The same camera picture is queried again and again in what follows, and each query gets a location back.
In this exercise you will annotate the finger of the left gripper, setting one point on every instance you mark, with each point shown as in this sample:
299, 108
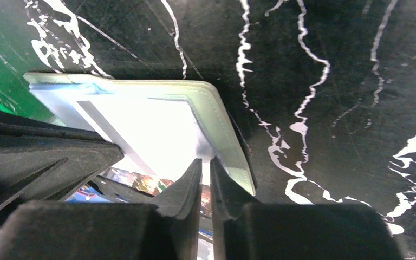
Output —
46, 168
14, 125

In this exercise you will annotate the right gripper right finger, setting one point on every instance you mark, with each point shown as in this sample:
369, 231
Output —
245, 228

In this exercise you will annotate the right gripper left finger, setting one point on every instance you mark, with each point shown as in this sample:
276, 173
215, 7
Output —
165, 227

